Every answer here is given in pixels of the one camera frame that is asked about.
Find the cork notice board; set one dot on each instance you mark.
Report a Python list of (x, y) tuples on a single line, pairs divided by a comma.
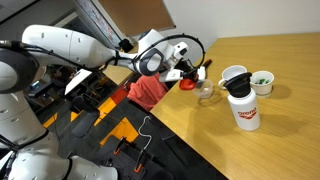
[(136, 16)]

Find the small white cup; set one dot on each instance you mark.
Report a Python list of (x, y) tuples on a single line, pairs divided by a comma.
[(263, 88)]

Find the pink towel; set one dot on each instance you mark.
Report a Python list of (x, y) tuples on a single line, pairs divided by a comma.
[(146, 91)]

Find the wall poster board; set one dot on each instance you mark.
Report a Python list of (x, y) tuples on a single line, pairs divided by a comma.
[(100, 23)]

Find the black perforated mounting board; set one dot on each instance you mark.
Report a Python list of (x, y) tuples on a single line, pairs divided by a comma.
[(123, 163)]

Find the white bottle with black cap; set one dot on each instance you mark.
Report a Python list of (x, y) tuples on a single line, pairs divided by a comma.
[(246, 113)]

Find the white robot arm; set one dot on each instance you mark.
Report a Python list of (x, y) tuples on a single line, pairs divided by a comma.
[(66, 43)]

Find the orange plastic lid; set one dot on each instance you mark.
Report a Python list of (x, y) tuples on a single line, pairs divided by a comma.
[(187, 85)]

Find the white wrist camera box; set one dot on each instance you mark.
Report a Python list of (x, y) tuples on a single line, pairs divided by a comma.
[(170, 76)]

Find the white desk panel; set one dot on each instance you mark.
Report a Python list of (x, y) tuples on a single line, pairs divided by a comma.
[(78, 80)]

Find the black office chair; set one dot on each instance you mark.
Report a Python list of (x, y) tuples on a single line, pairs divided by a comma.
[(85, 123)]

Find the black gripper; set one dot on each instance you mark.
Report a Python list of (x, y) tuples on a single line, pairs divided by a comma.
[(185, 68)]

